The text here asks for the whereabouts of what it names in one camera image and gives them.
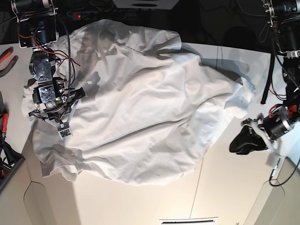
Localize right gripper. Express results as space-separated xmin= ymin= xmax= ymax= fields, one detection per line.
xmin=29 ymin=87 xmax=86 ymax=129

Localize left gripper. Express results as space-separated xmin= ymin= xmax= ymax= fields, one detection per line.
xmin=229 ymin=113 xmax=288 ymax=155

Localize white t-shirt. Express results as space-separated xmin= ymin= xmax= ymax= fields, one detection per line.
xmin=21 ymin=20 xmax=255 ymax=185

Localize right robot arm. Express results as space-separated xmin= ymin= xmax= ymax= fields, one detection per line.
xmin=11 ymin=0 xmax=86 ymax=139

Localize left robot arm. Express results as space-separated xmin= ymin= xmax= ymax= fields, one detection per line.
xmin=229 ymin=0 xmax=300 ymax=166

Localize black bin with tools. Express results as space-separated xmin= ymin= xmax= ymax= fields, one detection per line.
xmin=0 ymin=142 xmax=25 ymax=188

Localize red grey pliers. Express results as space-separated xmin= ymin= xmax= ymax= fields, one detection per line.
xmin=0 ymin=47 xmax=18 ymax=79

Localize black power strip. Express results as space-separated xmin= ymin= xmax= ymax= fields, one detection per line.
xmin=67 ymin=11 xmax=140 ymax=21

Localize white device top centre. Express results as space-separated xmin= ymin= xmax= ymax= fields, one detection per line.
xmin=113 ymin=0 xmax=179 ymax=10

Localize black braided right cable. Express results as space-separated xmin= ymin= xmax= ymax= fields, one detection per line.
xmin=269 ymin=159 xmax=300 ymax=187

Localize black braided cable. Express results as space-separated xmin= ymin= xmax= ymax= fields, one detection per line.
xmin=269 ymin=159 xmax=300 ymax=187
xmin=57 ymin=16 xmax=72 ymax=104

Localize red handled tool left edge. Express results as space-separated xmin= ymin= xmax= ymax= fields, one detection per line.
xmin=0 ymin=91 xmax=9 ymax=150

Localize black braided left cable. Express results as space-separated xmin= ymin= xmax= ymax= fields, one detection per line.
xmin=57 ymin=16 xmax=72 ymax=104

